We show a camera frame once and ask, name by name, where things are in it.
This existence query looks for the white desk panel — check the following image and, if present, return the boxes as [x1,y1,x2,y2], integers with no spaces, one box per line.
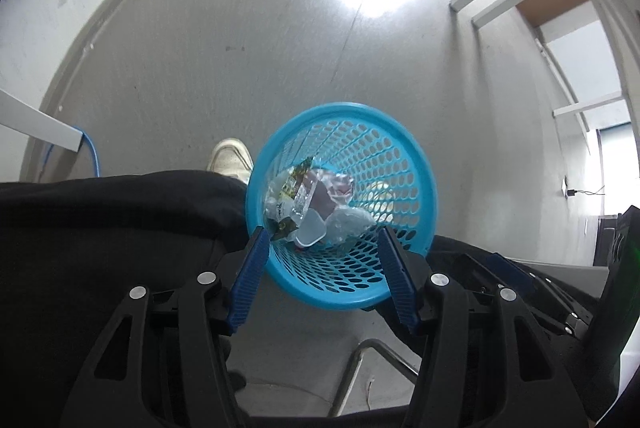
[0,88,84,153]

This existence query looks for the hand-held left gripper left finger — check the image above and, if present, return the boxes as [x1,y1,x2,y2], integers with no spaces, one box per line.
[59,225,272,428]

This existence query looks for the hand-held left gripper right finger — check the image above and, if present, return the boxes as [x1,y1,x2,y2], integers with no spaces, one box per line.
[377,227,589,428]

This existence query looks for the black wall charger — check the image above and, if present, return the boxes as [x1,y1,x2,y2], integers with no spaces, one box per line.
[564,178,606,199]

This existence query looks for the metal chair frame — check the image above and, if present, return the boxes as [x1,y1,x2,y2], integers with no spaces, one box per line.
[327,340,424,419]

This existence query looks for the green yellow snack wrapper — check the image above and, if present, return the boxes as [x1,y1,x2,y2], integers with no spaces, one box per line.
[269,156,316,242]

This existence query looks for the person's black pants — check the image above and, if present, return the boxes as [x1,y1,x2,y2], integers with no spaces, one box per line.
[0,170,252,428]

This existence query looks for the small white plastic cup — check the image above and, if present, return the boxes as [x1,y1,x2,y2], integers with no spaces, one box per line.
[293,211,327,249]

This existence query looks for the clear plastic packaging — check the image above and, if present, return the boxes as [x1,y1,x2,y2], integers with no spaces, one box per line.
[295,168,356,221]

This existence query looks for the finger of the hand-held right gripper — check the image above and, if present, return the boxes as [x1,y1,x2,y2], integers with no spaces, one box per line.
[457,250,584,340]

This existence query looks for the blue plastic waste basket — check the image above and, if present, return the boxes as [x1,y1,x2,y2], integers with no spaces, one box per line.
[245,102,437,313]

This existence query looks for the blue cable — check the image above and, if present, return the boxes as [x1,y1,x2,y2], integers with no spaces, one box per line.
[39,133,102,179]

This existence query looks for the person's white shoe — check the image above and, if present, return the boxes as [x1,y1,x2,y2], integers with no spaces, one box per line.
[207,138,254,187]

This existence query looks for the crumpled clear plastic bag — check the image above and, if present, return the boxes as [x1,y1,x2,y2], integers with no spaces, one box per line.
[325,206,376,247]

